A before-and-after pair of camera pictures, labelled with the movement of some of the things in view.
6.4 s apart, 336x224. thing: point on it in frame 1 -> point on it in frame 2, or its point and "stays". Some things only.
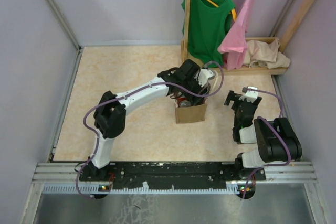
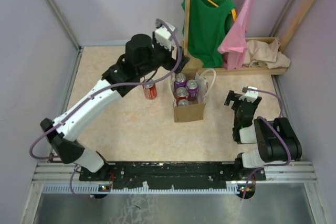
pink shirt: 234,43 stays
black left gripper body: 193,85 -> 163,56
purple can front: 185,103 stays
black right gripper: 233,96 stays
